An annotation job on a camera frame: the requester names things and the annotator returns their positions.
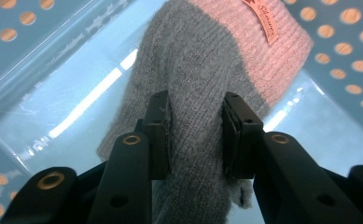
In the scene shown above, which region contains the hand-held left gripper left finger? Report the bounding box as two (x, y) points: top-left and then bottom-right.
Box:
(134, 91), (173, 181)

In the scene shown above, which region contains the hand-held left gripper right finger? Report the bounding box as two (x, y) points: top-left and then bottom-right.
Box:
(221, 91), (265, 180)

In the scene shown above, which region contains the grey and pink knitted sock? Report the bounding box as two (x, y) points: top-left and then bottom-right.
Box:
(96, 0), (314, 224)

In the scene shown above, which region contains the light blue perforated plastic basket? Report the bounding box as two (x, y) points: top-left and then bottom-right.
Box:
(0, 0), (363, 224)

